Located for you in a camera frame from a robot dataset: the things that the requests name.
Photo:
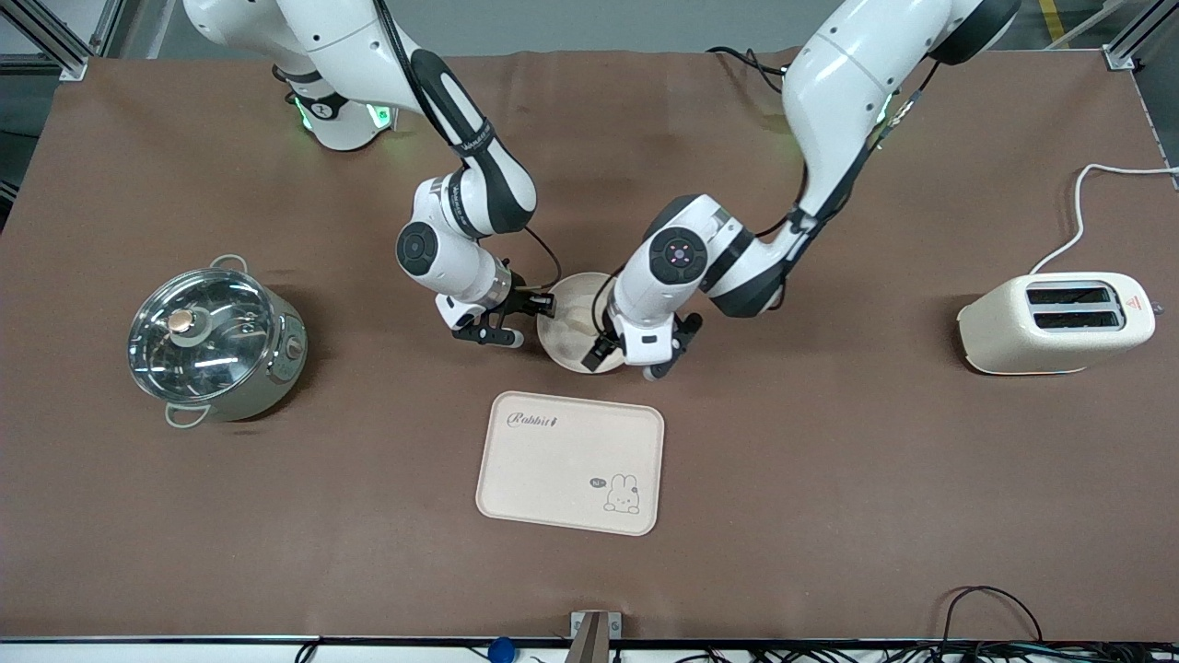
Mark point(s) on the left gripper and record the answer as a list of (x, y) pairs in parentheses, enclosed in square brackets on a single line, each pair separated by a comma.
[(605, 347)]

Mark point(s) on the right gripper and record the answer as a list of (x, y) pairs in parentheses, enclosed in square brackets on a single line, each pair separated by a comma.
[(521, 299)]

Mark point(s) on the round cream plate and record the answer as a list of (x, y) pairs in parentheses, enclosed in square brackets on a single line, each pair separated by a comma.
[(564, 345)]

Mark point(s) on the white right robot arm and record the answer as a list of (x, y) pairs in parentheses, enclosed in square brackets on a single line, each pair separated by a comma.
[(479, 175)]

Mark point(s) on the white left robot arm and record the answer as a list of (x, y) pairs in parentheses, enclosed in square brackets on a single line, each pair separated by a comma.
[(829, 101)]

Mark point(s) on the cream rabbit print tray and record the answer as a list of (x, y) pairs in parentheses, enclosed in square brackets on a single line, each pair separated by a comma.
[(569, 460)]

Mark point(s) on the stainless steel electric pot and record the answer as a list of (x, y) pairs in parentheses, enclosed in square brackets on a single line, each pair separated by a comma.
[(267, 368)]

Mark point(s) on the blue round knob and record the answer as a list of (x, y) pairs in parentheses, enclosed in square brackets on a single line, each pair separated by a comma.
[(500, 650)]

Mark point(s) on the glass pot lid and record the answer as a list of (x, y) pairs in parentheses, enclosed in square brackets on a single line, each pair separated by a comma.
[(198, 331)]

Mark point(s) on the cream two-slot toaster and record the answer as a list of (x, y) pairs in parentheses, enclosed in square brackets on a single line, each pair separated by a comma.
[(1013, 331)]

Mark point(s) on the grey metal bracket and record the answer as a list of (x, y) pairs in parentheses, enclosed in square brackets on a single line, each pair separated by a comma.
[(594, 635)]

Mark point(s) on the aluminium frame profile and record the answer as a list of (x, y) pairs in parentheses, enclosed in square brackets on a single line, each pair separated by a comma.
[(1138, 37), (51, 37)]

